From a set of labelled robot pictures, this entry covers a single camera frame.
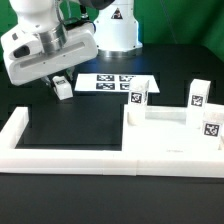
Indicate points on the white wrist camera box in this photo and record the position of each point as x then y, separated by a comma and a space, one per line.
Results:
17, 44

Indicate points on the white square tabletop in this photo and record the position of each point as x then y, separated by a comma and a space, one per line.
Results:
164, 130

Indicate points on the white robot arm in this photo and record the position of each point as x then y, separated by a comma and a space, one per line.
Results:
116, 29

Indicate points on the white marker sheet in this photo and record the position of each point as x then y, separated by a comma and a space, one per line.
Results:
98, 82

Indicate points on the white U-shaped fence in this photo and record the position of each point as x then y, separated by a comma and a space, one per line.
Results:
100, 162

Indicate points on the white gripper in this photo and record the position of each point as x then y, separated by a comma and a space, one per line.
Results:
61, 49

